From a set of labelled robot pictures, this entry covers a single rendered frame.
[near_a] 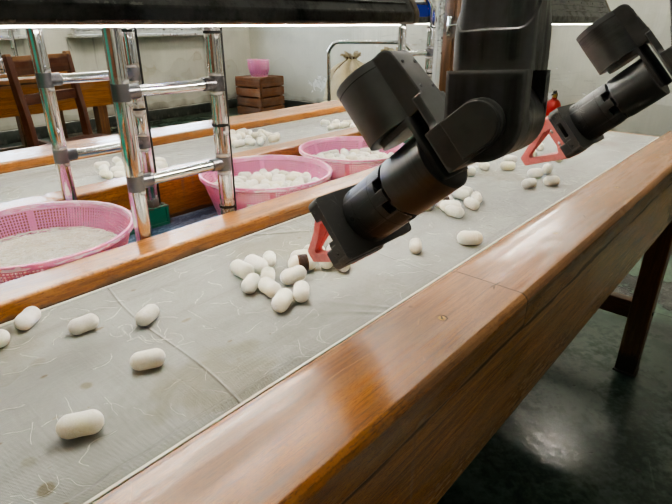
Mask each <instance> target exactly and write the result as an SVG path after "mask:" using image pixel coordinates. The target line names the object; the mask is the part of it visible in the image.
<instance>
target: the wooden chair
mask: <svg viewBox="0 0 672 504"><path fill-rule="evenodd" d="M1 56H2V60H3V63H4V66H5V70H6V73H7V77H8V80H9V83H10V86H11V89H12V93H13V96H14V99H15V102H16V105H17V108H18V111H19V114H20V117H21V120H22V124H23V128H24V132H25V136H26V140H27V144H28V148H30V147H37V146H43V145H50V143H47V144H43V145H39V141H38V138H37V134H36V131H35V127H34V123H33V120H32V117H31V114H30V111H29V108H28V106H29V105H34V104H39V103H41V99H40V95H39V93H34V94H27V95H24V94H23V91H22V88H21V85H20V82H19V79H18V76H23V75H32V74H35V72H34V68H33V63H32V59H31V55H25V56H11V55H10V54H3V55H1ZM48 59H49V64H50V68H51V72H60V71H67V73H68V74H69V73H76V71H75V68H74V64H73V60H72V57H71V53H70V51H69V50H67V51H62V53H56V54H48ZM70 84H71V88H68V89H61V90H55V92H56V97H57V100H62V99H69V98H75V102H76V106H77V109H78V114H79V118H80V123H81V128H82V133H83V134H82V135H78V136H74V137H70V138H66V139H65V140H66V142H69V141H76V140H82V139H89V138H95V137H102V136H108V135H113V134H98V133H95V134H93V132H92V128H91V124H90V120H89V115H88V111H87V107H86V104H85V101H84V97H83V94H82V91H81V88H80V84H79V83H70Z"/></svg>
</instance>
